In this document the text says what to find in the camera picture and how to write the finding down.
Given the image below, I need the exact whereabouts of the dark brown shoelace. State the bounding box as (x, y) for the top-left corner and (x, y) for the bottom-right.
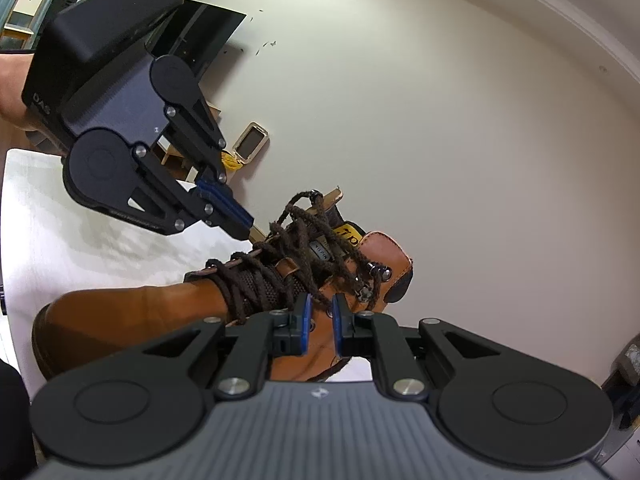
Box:
(203, 190), (392, 324)

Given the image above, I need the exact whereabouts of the tan leather boot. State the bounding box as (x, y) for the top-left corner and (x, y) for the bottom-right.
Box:
(32, 190), (413, 382)

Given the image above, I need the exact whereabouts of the person's left hand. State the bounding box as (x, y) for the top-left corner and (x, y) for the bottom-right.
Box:
(0, 54), (39, 131)

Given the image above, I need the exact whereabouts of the white wooden tv cabinet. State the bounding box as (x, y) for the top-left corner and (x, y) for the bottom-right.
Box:
(155, 102), (226, 181)

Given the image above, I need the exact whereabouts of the white pedal trash bin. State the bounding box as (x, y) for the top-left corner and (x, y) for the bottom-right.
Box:
(221, 122), (269, 171)

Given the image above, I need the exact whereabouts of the black flat television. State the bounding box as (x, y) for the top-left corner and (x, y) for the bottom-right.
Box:
(146, 0), (246, 80)

